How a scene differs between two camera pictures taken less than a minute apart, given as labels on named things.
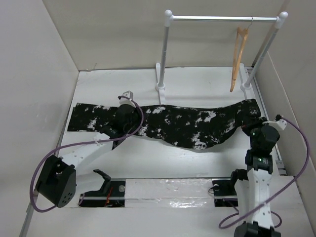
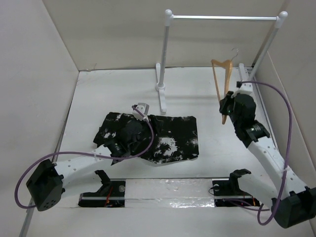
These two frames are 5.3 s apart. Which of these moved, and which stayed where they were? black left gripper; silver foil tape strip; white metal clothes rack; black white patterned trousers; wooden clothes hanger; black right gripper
Moved: black right gripper; wooden clothes hanger; black left gripper; black white patterned trousers
Stayed: silver foil tape strip; white metal clothes rack
